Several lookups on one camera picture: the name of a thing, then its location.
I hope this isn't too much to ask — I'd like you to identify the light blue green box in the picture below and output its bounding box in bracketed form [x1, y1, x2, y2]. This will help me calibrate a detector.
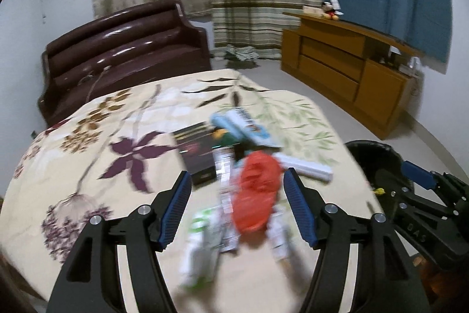
[210, 111, 242, 149]

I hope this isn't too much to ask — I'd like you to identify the blue white striped carton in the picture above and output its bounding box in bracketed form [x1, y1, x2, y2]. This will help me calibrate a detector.
[226, 107, 281, 149]

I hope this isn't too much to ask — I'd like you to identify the dark brown leather sofa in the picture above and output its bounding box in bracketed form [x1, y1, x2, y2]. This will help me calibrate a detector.
[38, 0, 213, 126]

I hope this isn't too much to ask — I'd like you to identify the dark brown box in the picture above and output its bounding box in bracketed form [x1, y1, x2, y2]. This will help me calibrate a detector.
[172, 121, 220, 187]

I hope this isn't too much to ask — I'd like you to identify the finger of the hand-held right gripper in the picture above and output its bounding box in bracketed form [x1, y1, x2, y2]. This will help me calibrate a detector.
[400, 160, 437, 190]

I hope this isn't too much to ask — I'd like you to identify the white charging cable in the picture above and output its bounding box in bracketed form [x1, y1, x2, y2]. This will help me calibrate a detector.
[79, 65, 113, 103]

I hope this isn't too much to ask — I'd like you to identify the orange plastic bag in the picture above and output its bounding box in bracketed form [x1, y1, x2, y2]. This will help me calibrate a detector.
[232, 151, 283, 234]

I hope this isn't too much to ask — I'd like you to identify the wooden cabinet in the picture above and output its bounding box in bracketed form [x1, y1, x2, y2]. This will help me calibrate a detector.
[280, 11, 426, 141]

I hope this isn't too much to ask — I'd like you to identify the mouse plush toy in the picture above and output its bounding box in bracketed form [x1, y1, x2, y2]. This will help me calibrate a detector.
[320, 0, 344, 21]

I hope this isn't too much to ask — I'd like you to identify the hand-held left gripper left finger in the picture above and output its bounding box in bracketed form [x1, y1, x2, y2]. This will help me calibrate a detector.
[46, 171, 193, 313]

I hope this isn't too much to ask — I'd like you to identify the floral cream blanket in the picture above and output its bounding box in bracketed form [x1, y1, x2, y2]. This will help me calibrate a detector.
[0, 69, 385, 313]

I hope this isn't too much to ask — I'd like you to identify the green white packet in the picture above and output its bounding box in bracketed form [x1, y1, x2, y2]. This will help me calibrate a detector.
[179, 208, 224, 290]

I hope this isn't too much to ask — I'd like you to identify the black trash bin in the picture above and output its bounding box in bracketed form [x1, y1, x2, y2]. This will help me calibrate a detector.
[346, 140, 416, 226]

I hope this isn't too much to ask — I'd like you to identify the checkered cloth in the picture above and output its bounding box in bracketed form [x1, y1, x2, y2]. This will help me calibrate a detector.
[223, 45, 259, 62]

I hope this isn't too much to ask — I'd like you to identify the white tube box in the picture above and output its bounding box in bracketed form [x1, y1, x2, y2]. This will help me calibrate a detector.
[273, 153, 333, 183]

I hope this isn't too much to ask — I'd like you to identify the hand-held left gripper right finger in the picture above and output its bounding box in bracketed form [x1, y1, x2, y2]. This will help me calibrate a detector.
[283, 167, 431, 313]

